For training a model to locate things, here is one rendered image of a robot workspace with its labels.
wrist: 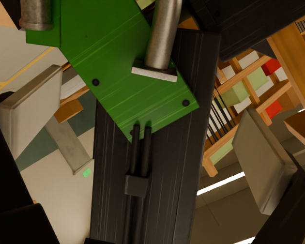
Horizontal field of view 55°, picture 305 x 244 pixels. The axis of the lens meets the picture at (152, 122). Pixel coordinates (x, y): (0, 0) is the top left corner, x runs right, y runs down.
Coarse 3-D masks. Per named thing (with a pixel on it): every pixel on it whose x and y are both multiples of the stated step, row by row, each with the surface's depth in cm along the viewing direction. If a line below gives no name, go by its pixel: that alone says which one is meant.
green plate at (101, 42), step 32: (64, 0) 35; (96, 0) 35; (128, 0) 35; (64, 32) 37; (96, 32) 36; (128, 32) 36; (96, 64) 38; (128, 64) 38; (96, 96) 40; (128, 96) 40; (160, 96) 40; (192, 96) 40; (128, 128) 42; (160, 128) 42
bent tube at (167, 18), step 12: (156, 0) 32; (168, 0) 31; (180, 0) 32; (156, 12) 32; (168, 12) 32; (180, 12) 33; (156, 24) 33; (168, 24) 32; (156, 36) 33; (168, 36) 33; (156, 48) 34; (168, 48) 34; (144, 60) 35; (156, 60) 34; (168, 60) 35; (132, 72) 34; (144, 72) 34; (156, 72) 34; (168, 72) 35
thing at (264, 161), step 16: (256, 112) 19; (240, 128) 20; (256, 128) 17; (240, 144) 19; (256, 144) 17; (272, 144) 15; (240, 160) 18; (256, 160) 16; (272, 160) 14; (288, 160) 14; (256, 176) 16; (272, 176) 14; (288, 176) 13; (256, 192) 15; (272, 192) 14; (272, 208) 14
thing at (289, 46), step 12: (276, 36) 104; (288, 36) 103; (300, 36) 102; (276, 48) 105; (288, 48) 104; (300, 48) 103; (288, 60) 105; (300, 60) 104; (288, 72) 108; (300, 72) 105; (300, 84) 106; (300, 96) 110
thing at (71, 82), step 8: (184, 0) 45; (144, 8) 47; (152, 8) 47; (184, 8) 49; (152, 16) 47; (184, 16) 57; (64, 64) 51; (64, 72) 52; (72, 72) 51; (64, 80) 52; (72, 80) 53; (80, 80) 58; (64, 88) 56; (72, 88) 61; (80, 88) 68; (64, 96) 66
